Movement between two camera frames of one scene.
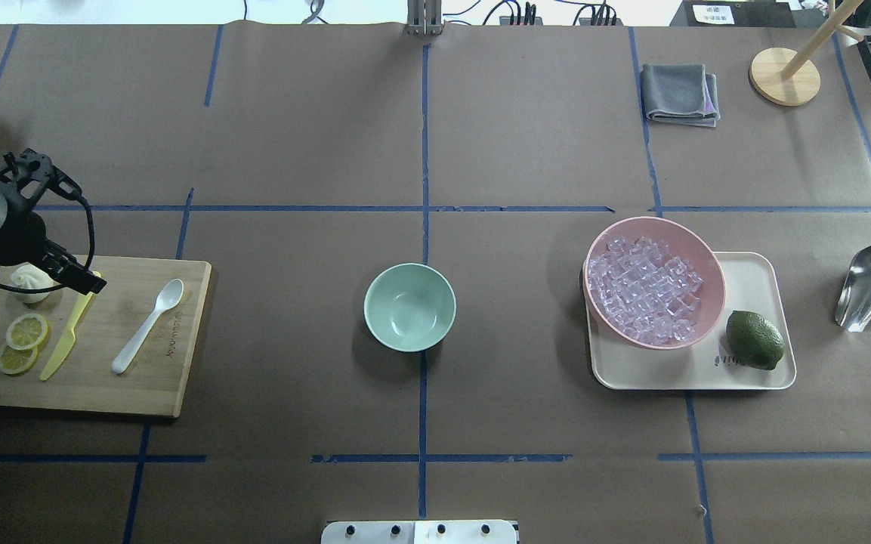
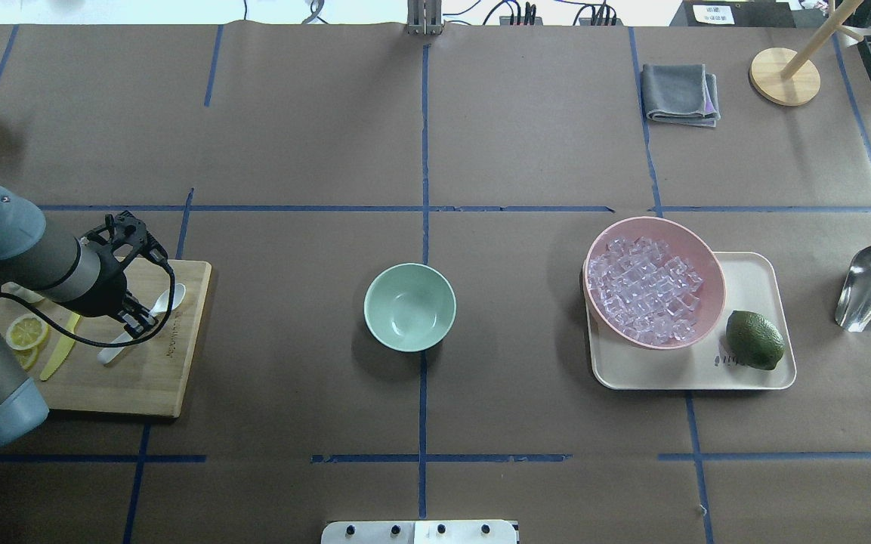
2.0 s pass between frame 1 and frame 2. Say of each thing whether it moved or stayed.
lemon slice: stayed
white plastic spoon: moved
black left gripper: moved
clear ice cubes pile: stayed
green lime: stayed
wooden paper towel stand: stayed
